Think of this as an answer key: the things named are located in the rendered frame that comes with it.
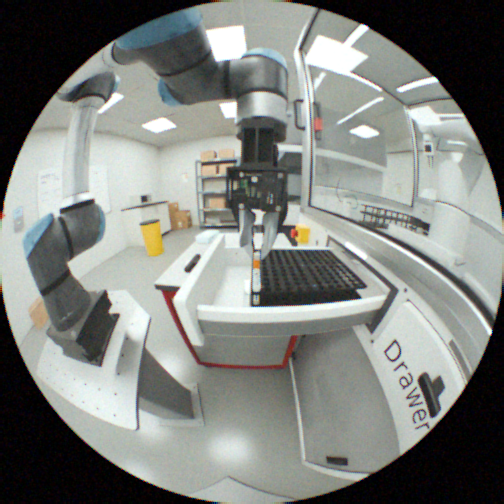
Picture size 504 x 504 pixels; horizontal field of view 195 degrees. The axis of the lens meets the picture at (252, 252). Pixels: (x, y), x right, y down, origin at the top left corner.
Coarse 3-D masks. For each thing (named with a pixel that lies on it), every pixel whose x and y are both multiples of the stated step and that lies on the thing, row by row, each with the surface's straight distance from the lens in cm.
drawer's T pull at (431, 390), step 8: (424, 376) 23; (440, 376) 26; (424, 384) 23; (432, 384) 24; (440, 384) 25; (424, 392) 24; (432, 392) 23; (440, 392) 25; (432, 400) 24; (432, 408) 24; (440, 408) 25; (432, 416) 25
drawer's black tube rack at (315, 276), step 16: (272, 256) 35; (288, 256) 36; (304, 256) 37; (320, 256) 39; (336, 256) 41; (272, 272) 30; (288, 272) 29; (304, 272) 30; (320, 272) 31; (336, 272) 33; (352, 272) 35; (272, 288) 24; (288, 288) 25; (304, 288) 25; (320, 288) 32; (336, 288) 28; (352, 288) 30; (272, 304) 26; (288, 304) 26; (304, 304) 27
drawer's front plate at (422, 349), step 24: (408, 312) 26; (384, 336) 30; (408, 336) 27; (432, 336) 25; (384, 360) 31; (408, 360) 28; (432, 360) 26; (456, 384) 26; (408, 408) 31; (408, 432) 33
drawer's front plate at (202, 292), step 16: (224, 240) 43; (208, 256) 29; (224, 256) 43; (192, 272) 25; (208, 272) 28; (192, 288) 21; (208, 288) 28; (176, 304) 20; (192, 304) 22; (208, 304) 29; (192, 320) 22; (192, 336) 25
